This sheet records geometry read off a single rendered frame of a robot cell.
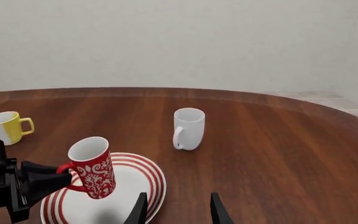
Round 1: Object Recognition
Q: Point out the red patterned mug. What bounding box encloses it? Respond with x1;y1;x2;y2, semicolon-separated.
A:
56;136;117;200

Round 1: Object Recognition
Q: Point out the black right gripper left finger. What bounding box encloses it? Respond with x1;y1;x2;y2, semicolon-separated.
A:
123;192;149;224

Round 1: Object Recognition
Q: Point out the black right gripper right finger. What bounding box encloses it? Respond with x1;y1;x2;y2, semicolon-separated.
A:
210;192;236;224

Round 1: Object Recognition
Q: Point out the white plate with red rings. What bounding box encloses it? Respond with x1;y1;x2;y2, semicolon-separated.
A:
40;152;167;224

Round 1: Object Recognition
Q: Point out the yellow and white mug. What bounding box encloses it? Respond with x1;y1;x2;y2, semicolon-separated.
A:
0;111;35;147

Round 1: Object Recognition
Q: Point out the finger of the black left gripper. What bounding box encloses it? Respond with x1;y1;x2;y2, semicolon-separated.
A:
20;173;73;206
21;160;59;180

